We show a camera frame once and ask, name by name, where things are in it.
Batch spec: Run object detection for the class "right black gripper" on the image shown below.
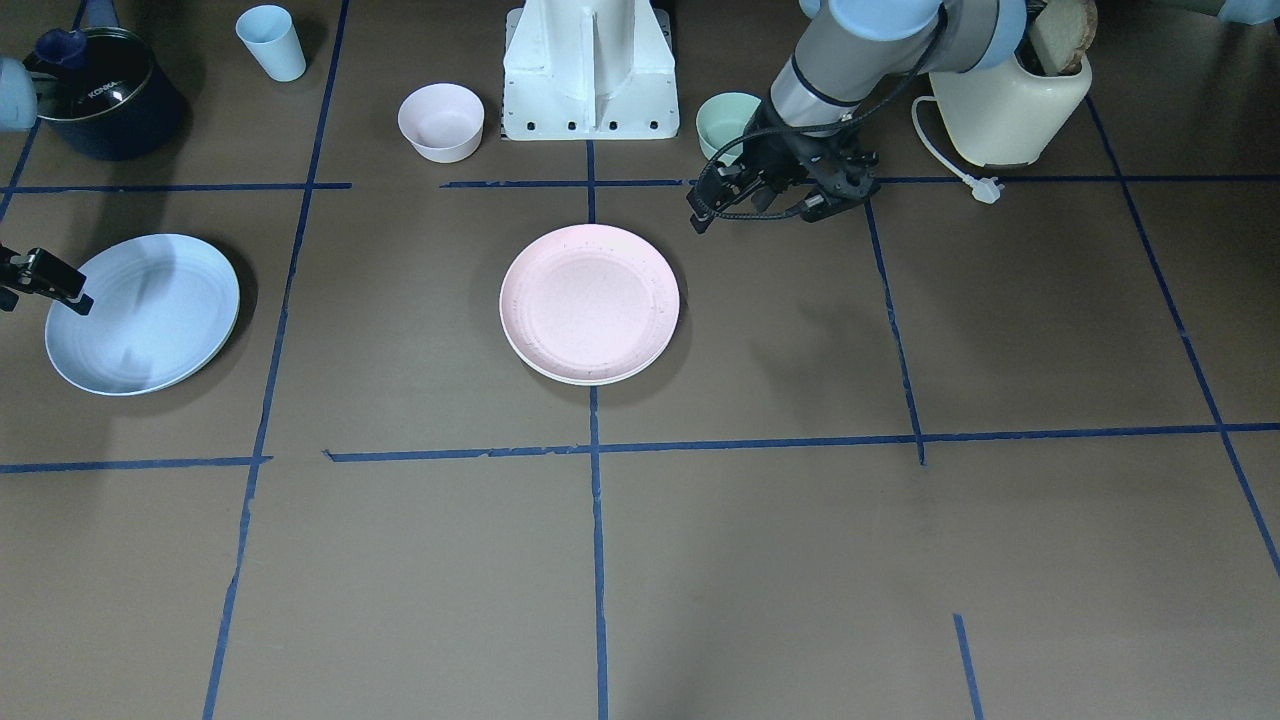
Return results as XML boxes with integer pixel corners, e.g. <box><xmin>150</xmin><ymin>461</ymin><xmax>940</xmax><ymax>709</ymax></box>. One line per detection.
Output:
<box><xmin>1</xmin><ymin>246</ymin><xmax>93</xmax><ymax>316</ymax></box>

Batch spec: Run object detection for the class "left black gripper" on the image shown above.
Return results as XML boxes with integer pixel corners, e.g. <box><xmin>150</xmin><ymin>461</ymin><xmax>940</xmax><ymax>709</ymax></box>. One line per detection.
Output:
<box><xmin>686</xmin><ymin>100</ymin><xmax>817</xmax><ymax>234</ymax></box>

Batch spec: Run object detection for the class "blue plate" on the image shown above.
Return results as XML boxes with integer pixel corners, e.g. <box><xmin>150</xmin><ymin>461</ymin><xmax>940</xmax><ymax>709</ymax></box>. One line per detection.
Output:
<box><xmin>44</xmin><ymin>233</ymin><xmax>241</xmax><ymax>396</ymax></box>

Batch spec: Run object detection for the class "pink plate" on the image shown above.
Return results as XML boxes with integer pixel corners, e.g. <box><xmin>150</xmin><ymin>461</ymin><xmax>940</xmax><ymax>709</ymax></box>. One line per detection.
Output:
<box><xmin>499</xmin><ymin>224</ymin><xmax>681</xmax><ymax>366</ymax></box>

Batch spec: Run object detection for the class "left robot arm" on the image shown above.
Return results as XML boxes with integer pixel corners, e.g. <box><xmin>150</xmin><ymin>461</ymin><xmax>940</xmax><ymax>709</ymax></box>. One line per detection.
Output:
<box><xmin>687</xmin><ymin>1</ymin><xmax>1028</xmax><ymax>233</ymax></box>

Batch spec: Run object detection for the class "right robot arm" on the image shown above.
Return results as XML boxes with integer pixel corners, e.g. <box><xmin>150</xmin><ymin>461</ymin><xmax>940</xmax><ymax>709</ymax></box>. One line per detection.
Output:
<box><xmin>1</xmin><ymin>56</ymin><xmax>93</xmax><ymax>316</ymax></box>

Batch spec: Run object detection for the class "green bowl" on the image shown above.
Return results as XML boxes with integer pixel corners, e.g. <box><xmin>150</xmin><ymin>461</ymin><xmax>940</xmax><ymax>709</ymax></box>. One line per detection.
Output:
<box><xmin>695</xmin><ymin>92</ymin><xmax>762</xmax><ymax>160</ymax></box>

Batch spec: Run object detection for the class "dark blue pot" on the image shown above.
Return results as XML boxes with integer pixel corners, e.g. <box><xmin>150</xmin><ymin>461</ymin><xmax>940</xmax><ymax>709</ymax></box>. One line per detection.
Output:
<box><xmin>22</xmin><ymin>27</ymin><xmax>188</xmax><ymax>161</ymax></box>

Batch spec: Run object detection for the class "white mounting column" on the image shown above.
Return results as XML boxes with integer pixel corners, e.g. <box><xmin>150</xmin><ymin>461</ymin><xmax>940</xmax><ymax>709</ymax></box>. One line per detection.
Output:
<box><xmin>500</xmin><ymin>1</ymin><xmax>681</xmax><ymax>142</ymax></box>

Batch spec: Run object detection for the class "cream plate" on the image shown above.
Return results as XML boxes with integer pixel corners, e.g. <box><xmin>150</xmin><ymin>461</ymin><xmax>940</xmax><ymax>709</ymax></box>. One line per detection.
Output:
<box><xmin>507</xmin><ymin>336</ymin><xmax>672</xmax><ymax>387</ymax></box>

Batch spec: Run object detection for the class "pink bowl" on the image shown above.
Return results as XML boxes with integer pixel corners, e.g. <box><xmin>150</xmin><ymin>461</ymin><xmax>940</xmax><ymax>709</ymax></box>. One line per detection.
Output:
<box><xmin>397</xmin><ymin>83</ymin><xmax>486</xmax><ymax>164</ymax></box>

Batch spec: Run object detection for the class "cream toaster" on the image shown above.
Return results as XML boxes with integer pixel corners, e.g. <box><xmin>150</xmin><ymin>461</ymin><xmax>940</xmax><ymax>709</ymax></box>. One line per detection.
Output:
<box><xmin>929</xmin><ymin>56</ymin><xmax>1093</xmax><ymax>168</ymax></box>

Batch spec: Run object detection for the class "light blue cup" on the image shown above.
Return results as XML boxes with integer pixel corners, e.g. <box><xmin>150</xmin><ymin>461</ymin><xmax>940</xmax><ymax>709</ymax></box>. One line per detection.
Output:
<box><xmin>236</xmin><ymin>4</ymin><xmax>306</xmax><ymax>82</ymax></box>

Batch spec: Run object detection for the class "bread slice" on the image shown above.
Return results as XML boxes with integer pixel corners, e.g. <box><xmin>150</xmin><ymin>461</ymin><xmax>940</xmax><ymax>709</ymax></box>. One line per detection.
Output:
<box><xmin>1027</xmin><ymin>1</ymin><xmax>1098</xmax><ymax>77</ymax></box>

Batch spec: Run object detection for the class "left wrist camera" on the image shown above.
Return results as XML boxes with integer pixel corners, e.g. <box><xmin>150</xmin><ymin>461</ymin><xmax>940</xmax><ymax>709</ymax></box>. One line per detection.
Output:
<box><xmin>800</xmin><ymin>129</ymin><xmax>881</xmax><ymax>223</ymax></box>

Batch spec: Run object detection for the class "white toaster plug cable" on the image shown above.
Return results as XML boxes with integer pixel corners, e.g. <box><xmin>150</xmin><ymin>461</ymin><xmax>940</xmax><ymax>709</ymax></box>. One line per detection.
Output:
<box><xmin>910</xmin><ymin>95</ymin><xmax>1004</xmax><ymax>206</ymax></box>

